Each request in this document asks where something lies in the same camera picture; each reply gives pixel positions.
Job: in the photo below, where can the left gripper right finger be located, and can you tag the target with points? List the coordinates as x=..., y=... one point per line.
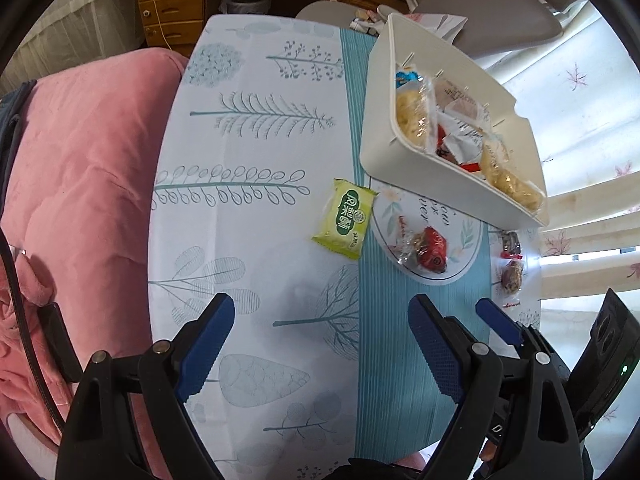
x=470, y=373

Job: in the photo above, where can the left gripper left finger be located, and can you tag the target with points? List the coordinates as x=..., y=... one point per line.
x=205, y=349

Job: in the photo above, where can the clear nut snack packet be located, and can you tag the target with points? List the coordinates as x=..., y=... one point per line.
x=512, y=272

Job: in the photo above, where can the beige wafer pack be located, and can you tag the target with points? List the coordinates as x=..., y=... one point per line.
x=498, y=171

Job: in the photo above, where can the red white striped snack packet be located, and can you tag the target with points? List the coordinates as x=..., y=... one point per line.
x=462, y=147

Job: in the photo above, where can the clear rice cracker packet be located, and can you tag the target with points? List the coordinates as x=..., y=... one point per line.
x=415, y=113

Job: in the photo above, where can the white plastic storage bin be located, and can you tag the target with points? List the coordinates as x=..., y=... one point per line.
x=436, y=124

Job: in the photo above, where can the dark chocolate biscuit packet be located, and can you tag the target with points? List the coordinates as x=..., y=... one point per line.
x=511, y=243

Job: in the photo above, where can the large cracker pack blue wrapper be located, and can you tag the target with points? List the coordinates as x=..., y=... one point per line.
x=456, y=102

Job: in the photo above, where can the blue small candy packet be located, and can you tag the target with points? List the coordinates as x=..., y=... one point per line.
x=408, y=77

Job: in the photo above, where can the red wrapped candy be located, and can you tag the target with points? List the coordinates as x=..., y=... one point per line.
x=427, y=249

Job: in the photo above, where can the green snack packet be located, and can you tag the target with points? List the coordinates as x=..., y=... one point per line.
x=345, y=225

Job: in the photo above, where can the white floral curtain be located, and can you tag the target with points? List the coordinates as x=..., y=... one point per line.
x=581, y=95

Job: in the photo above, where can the pink quilted blanket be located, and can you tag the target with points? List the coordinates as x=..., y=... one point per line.
x=75, y=217

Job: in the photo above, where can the grey office chair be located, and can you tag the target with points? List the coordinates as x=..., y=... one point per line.
x=486, y=27

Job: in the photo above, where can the white lace covered furniture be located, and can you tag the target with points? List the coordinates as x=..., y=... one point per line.
x=74, y=32

